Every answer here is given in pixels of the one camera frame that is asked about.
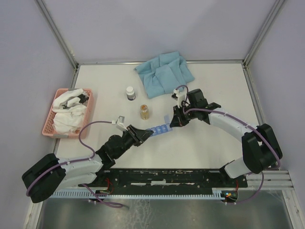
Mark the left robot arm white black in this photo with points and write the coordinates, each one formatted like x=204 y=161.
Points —
x=52 y=173

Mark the blue weekly pill organizer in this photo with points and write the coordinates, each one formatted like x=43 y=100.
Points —
x=162 y=129

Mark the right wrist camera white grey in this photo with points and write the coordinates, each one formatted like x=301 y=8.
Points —
x=180 y=95

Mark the aluminium corner post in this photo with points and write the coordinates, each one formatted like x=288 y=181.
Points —
x=52 y=25
x=267 y=25

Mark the white cap dark pill bottle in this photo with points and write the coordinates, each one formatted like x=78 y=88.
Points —
x=130 y=93

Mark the light blue folded cloth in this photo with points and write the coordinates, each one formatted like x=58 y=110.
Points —
x=164 y=73

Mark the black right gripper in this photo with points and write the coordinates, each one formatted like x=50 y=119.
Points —
x=177 y=120

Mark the wrist camera white grey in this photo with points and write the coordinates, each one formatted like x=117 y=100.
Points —
x=180 y=95
x=119 y=123

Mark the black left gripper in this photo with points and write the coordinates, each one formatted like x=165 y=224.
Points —
x=139 y=135

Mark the right aluminium corner post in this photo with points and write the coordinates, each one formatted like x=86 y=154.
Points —
x=267 y=25

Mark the pink plastic basket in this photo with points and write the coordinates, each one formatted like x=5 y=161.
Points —
x=48 y=129

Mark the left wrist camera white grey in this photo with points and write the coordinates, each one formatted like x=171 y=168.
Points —
x=119 y=123

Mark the left aluminium corner post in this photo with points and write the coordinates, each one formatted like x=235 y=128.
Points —
x=52 y=25

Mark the white crumpled cloth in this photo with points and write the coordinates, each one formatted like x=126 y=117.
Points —
x=70 y=108

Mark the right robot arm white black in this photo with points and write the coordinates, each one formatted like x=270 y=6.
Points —
x=260 y=148

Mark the clear bottle yellow pills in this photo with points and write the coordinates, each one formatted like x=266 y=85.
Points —
x=144 y=112

